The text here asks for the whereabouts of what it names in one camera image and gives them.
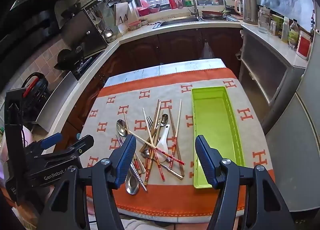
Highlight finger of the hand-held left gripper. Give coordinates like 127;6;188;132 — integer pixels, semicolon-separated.
40;132;63;150
65;134;95;158

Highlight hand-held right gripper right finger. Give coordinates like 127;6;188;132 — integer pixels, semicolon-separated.
195;134;298;230

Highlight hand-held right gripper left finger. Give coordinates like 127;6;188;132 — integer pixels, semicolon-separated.
36;134;137;230

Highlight brown wooden chopstick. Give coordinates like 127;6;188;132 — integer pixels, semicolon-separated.
144;100;163;187
139;99;160;153

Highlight steel utensil handle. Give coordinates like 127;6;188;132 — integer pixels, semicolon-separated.
159;161;185;179

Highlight green plastic tray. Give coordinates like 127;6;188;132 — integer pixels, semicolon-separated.
191;86;245;189

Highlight steel fork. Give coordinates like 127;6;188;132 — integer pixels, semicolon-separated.
146;116;154;145

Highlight white ceramic spoon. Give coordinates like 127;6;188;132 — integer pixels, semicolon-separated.
155;124;171;156

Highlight stainless steel panel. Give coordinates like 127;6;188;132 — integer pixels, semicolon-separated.
35;71;80;133

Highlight orange grey printed blanket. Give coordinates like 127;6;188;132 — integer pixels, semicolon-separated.
84;67;275;222

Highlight gas stove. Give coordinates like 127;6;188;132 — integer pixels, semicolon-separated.
72;50;105;81

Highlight black wok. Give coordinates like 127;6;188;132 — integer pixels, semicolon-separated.
57;45;85;71

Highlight grey metal cabinet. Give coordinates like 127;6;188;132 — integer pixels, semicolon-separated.
236;29;308;133

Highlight dark metal box appliance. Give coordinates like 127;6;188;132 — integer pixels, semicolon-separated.
61;10;108;54

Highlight brown wooden kitchen cabinets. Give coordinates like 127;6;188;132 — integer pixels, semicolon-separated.
67;28;243;130

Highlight white kitchen countertop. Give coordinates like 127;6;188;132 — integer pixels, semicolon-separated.
35;15;309;135

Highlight pink bowl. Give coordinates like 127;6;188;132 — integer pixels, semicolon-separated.
127;20;142;31

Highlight white cutting board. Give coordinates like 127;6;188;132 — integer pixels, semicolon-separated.
114;2;130;26

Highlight black range hood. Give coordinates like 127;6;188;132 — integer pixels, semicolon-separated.
0;0;87;46

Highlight steel kitchen sink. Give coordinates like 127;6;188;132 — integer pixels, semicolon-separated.
152;16;240;29

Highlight red pan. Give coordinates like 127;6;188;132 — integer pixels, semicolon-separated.
201;10;227;19

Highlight red bowl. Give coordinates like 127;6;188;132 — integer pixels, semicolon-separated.
136;6;160;17

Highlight red-label white container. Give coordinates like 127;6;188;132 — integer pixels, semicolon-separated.
296;30;312;60

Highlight glass jar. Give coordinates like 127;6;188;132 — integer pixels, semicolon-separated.
257;6;272;34

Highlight white bottle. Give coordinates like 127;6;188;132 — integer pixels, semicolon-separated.
281;17;290;43

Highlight green-label clear bottle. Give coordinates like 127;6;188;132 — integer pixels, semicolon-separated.
288;19;300;51

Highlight green box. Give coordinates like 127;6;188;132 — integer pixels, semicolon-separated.
271;15;284;36

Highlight white pink kettle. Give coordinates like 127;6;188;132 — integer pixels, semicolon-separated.
234;0;244;16

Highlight steel kitchen faucet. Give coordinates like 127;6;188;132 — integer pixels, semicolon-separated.
180;0;200;18

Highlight steel electric kettle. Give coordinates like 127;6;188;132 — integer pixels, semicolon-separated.
241;0;258;26

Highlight black tool red handle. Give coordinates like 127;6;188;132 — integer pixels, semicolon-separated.
21;73;49;111

